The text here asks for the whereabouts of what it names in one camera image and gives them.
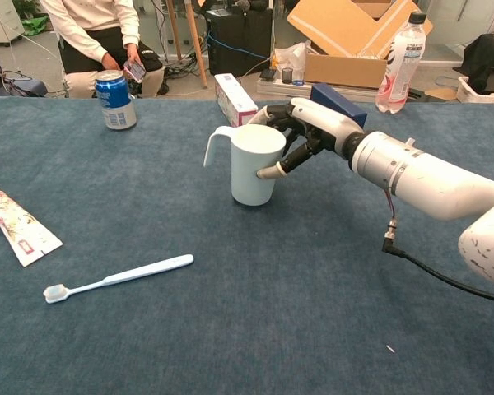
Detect brown cardboard box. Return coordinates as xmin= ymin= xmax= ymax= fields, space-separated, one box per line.
xmin=287 ymin=0 xmax=434 ymax=90

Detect black cloth cover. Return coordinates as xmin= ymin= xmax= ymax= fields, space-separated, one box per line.
xmin=463 ymin=33 xmax=494 ymax=94

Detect white pink box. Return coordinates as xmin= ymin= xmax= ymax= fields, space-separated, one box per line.
xmin=213 ymin=72 xmax=259 ymax=127

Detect light blue toothbrush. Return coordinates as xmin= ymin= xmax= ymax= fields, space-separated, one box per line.
xmin=43 ymin=253 xmax=195 ymax=304

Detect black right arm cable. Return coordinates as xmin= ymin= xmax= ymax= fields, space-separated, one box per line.
xmin=380 ymin=188 xmax=494 ymax=306

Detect person in beige trousers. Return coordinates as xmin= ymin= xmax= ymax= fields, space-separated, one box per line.
xmin=39 ymin=0 xmax=170 ymax=99

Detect dark blue long box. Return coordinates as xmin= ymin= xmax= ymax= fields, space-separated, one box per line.
xmin=310 ymin=82 xmax=368 ymax=129

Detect blue soda can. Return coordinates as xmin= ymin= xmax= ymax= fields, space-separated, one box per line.
xmin=94 ymin=69 xmax=137 ymax=131

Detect aluminium profile rails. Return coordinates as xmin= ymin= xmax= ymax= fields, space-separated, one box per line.
xmin=256 ymin=77 xmax=382 ymax=103

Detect black computer tower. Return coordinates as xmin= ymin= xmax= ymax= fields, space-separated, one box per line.
xmin=205 ymin=7 xmax=273 ymax=78

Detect green bag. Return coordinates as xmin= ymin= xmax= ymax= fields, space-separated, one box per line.
xmin=20 ymin=15 xmax=50 ymax=37

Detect wooden easel legs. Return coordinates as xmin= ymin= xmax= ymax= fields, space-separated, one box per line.
xmin=164 ymin=0 xmax=209 ymax=90

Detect blue felt table mat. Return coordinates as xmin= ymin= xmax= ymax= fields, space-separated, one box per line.
xmin=0 ymin=96 xmax=494 ymax=395

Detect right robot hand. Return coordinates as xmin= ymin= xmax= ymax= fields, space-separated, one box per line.
xmin=246 ymin=97 xmax=366 ymax=181

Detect white cup with handle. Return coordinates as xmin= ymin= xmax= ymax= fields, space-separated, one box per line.
xmin=203 ymin=124 xmax=288 ymax=207

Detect white storage bin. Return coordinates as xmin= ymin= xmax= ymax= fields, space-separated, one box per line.
xmin=455 ymin=76 xmax=494 ymax=104

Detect pink smartphone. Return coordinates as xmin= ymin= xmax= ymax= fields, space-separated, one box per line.
xmin=123 ymin=60 xmax=147 ymax=82

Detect white cabinet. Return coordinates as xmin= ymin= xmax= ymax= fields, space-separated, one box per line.
xmin=0 ymin=0 xmax=26 ymax=44

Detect white printed toothpaste tube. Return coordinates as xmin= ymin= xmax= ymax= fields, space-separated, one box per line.
xmin=0 ymin=184 xmax=63 ymax=268

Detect pink drink plastic bottle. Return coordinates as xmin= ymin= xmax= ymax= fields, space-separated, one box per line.
xmin=375 ymin=11 xmax=427 ymax=115

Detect dark blue padded seat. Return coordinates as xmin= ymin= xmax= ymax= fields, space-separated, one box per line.
xmin=0 ymin=35 xmax=49 ymax=98

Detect white plastic bag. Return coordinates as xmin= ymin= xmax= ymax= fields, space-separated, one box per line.
xmin=271 ymin=40 xmax=312 ymax=81

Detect blue network cable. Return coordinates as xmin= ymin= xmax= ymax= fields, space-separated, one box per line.
xmin=207 ymin=32 xmax=269 ymax=63

